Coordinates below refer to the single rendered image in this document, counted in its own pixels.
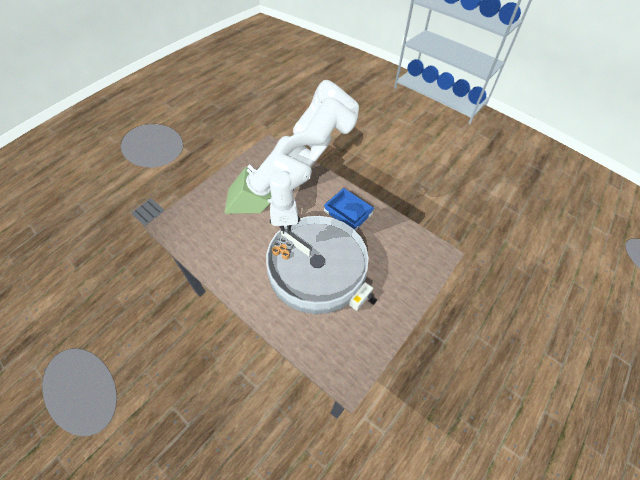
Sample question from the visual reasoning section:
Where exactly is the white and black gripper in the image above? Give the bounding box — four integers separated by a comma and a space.
270, 199, 300, 234

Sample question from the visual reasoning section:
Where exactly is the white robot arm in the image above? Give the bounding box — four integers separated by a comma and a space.
246, 80, 359, 211

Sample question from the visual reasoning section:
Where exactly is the blue crate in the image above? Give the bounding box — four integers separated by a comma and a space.
324, 188, 374, 231

